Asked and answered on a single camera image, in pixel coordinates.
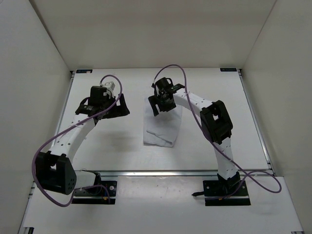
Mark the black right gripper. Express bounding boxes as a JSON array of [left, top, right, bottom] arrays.
[[149, 93, 175, 117]]

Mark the white skirt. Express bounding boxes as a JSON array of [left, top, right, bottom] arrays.
[[143, 98, 182, 147]]

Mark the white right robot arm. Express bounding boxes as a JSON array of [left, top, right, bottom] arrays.
[[148, 77, 240, 195]]

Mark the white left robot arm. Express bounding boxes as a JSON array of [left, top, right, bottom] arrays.
[[35, 81, 130, 195]]

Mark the blue left corner label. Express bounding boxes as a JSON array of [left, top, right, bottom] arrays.
[[76, 69, 93, 74]]

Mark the blue corner label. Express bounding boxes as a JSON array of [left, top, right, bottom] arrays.
[[76, 69, 93, 74], [220, 68, 237, 72]]

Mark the blue right corner label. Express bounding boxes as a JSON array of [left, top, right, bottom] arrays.
[[220, 68, 237, 72]]

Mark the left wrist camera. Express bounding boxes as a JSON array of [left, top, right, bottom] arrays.
[[100, 81, 116, 93]]

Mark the aluminium front rail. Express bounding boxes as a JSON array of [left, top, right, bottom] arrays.
[[98, 170, 276, 177]]

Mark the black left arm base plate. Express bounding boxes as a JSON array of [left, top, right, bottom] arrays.
[[72, 180, 117, 205]]

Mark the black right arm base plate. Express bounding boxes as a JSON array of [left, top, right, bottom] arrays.
[[203, 180, 251, 207]]

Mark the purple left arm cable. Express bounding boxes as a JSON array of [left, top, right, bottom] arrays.
[[33, 74, 122, 208]]

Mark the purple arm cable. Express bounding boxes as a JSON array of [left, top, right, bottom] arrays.
[[33, 74, 122, 208], [152, 64, 283, 195]]

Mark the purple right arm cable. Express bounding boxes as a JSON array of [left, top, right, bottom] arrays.
[[152, 64, 283, 195]]

